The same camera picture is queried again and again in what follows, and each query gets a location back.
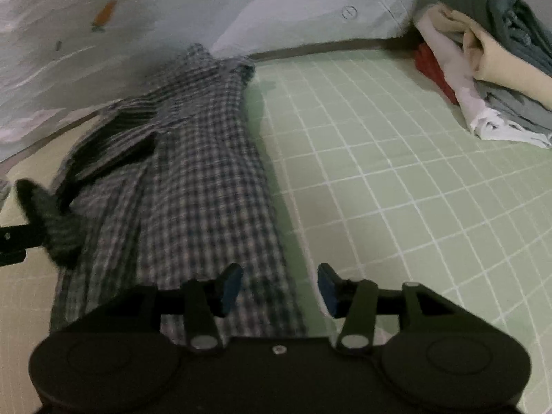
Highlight pile of folded clothes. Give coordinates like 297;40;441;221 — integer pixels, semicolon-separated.
418;21;552;148

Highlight folded dark teal garment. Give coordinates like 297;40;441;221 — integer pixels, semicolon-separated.
431;0;552;76

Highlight carrot print white sheet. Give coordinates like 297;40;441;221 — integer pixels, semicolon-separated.
0;0;494;162

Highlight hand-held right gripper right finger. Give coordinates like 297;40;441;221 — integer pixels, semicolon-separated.
318;263;458;353

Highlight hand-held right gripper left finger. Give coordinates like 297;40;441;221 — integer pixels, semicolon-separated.
101;263;243;353

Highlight folded red garment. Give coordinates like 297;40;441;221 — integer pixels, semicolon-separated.
415;44;460;105

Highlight folded beige garment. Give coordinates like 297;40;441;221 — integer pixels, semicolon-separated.
420;4;552;110

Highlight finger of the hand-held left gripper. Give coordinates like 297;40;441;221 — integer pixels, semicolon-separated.
0;222;48;267

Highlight folded grey garment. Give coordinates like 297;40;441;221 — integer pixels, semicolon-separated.
476;80;552;135

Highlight blue plaid shirt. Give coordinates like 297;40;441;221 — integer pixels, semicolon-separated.
15;43;309;341

